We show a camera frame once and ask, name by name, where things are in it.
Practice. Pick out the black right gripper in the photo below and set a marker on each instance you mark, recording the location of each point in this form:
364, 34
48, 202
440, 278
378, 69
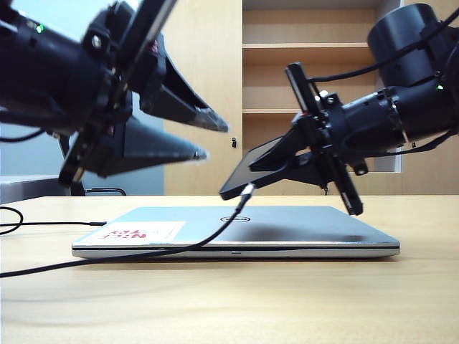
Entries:
322, 125

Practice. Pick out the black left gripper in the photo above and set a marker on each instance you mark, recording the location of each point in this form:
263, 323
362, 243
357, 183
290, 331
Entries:
107, 93

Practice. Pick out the black smartphone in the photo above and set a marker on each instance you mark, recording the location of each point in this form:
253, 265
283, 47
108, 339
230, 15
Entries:
244, 172

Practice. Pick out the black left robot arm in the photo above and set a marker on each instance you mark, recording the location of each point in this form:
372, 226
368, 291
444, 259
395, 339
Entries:
43, 71

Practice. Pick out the black cabinet key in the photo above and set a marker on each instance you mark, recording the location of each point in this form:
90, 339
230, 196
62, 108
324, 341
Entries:
234, 142
325, 190

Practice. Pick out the silver Dell laptop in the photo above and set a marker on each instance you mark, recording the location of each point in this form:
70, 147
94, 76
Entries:
305, 222

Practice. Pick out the light wooden shelf cabinet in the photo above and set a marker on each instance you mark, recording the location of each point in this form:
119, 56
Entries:
208, 53

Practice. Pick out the black office chair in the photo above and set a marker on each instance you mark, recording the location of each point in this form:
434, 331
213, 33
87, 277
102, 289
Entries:
78, 190

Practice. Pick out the white red-lettered sticker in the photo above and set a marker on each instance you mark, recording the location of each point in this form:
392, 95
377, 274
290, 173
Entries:
161, 229

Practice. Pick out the grey desk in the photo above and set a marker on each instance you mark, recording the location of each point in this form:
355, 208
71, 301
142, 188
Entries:
28, 190

